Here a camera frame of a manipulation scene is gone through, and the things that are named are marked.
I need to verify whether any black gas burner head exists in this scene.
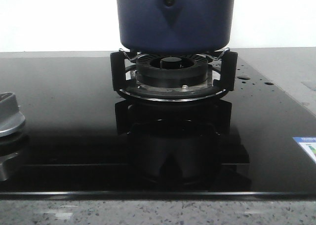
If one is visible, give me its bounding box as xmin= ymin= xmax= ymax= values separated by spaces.
xmin=136 ymin=54 xmax=208 ymax=88

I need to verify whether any black pot support grate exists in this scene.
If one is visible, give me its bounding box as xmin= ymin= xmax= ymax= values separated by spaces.
xmin=110 ymin=48 xmax=238 ymax=103

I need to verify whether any black glass gas stove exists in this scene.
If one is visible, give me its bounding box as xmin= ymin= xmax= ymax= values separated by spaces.
xmin=0 ymin=57 xmax=316 ymax=200

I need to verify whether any energy label sticker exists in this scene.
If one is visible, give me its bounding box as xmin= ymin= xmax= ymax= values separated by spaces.
xmin=293 ymin=136 xmax=316 ymax=163

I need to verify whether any silver stove knob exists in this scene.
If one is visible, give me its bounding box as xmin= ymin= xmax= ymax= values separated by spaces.
xmin=0 ymin=92 xmax=26 ymax=137

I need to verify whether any dark blue pot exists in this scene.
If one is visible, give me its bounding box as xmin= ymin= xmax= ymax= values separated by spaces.
xmin=117 ymin=0 xmax=234 ymax=55

